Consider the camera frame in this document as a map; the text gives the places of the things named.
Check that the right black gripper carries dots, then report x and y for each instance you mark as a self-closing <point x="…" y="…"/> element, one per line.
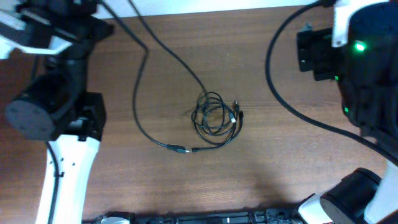
<point x="314" y="51"/>

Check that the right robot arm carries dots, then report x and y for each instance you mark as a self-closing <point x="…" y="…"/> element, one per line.
<point x="360" y="53"/>

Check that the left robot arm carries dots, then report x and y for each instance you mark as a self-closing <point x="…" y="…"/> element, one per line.
<point x="56" y="107"/>

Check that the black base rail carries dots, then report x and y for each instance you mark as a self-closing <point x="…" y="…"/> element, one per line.
<point x="245" y="216"/>

